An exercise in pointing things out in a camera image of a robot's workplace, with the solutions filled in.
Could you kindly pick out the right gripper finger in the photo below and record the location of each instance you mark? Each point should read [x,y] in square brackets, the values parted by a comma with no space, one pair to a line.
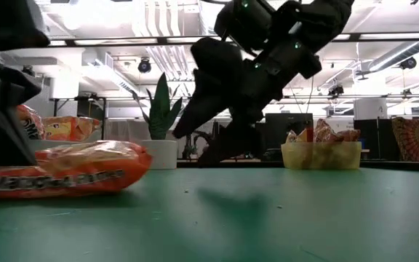
[235,145]
[206,105]

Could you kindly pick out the orange Maruchan noodle pack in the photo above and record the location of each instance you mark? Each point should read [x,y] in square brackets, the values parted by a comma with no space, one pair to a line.
[31,123]
[71,129]
[86,174]

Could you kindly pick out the maroon Maruchan noodle pack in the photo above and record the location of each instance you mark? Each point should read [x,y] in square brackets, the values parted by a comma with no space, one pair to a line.
[326,132]

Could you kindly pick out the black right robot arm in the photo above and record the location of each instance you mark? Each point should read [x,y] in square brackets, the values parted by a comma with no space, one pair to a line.
[318,22]

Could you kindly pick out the black monitor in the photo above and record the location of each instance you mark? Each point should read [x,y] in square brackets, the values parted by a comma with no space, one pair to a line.
[293,122]

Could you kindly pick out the snake plant in white pot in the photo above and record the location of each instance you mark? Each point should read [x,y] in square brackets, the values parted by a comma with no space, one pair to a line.
[158,154]

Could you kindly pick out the black ceiling spotlight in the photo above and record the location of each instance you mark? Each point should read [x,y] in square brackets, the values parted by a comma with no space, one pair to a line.
[408,63]
[144,66]

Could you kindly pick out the yellow-green plastic bin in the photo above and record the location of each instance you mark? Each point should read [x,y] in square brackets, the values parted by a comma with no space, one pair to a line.
[322,156]

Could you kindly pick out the green table mat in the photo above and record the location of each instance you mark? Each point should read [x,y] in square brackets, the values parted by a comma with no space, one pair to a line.
[304,218]

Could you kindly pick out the black overhead rig beam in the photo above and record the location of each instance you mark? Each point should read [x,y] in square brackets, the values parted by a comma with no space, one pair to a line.
[122,38]

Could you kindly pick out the black room partition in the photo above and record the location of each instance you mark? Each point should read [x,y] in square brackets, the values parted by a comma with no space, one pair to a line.
[373,142]

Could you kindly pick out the patterned orange tapestry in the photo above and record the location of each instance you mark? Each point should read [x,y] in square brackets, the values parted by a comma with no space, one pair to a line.
[409,140]

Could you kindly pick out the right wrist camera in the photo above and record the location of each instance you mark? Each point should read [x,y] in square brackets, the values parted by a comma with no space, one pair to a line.
[216,54]

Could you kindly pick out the black table frame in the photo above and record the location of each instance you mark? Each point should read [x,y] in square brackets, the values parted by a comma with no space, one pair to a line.
[395,165]

